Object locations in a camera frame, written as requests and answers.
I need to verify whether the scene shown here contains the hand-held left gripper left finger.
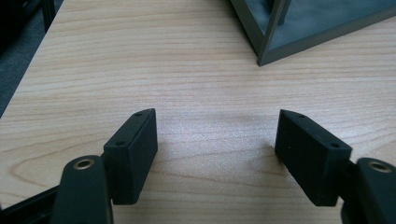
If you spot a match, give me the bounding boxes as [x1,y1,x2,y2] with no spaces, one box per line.
[103,107,159,206]

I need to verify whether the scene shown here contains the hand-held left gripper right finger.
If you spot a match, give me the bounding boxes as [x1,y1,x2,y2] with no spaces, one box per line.
[274,108,353,207]

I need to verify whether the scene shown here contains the grey metal frame rack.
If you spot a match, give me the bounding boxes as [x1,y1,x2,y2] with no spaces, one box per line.
[230,0,396,67]

